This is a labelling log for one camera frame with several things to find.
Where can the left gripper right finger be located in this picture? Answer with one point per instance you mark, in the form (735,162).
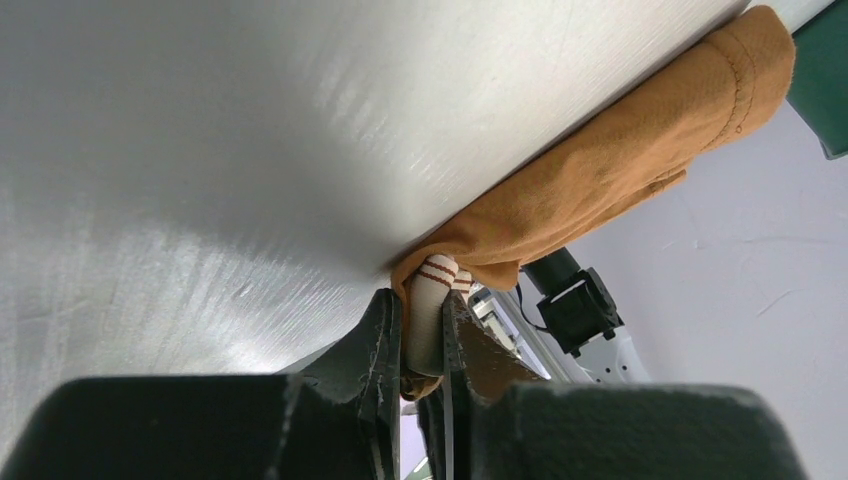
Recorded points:
(478,370)

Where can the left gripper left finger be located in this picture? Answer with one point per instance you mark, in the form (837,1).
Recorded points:
(346,418)

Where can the brown underwear beige waistband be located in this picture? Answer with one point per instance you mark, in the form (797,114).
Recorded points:
(720,90)

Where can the green divided plastic tray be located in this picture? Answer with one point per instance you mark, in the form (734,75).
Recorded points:
(818,91)

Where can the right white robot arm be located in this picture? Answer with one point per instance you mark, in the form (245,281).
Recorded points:
(579,326)

